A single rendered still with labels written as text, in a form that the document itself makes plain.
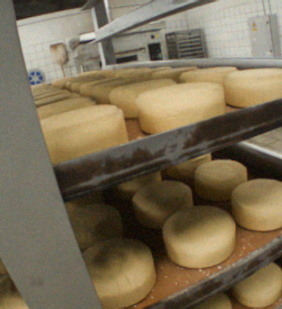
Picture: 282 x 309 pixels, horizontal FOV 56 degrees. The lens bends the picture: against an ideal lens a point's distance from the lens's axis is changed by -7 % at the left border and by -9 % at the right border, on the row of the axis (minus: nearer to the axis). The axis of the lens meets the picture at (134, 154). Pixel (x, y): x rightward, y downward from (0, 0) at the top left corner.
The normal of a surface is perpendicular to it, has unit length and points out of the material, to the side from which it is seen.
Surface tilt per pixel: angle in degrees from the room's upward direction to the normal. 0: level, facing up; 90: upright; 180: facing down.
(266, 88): 90
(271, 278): 0
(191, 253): 90
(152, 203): 0
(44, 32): 90
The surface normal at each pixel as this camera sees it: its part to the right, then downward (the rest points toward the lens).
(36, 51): 0.36, 0.26
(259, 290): -0.18, -0.92
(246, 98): -0.70, 0.36
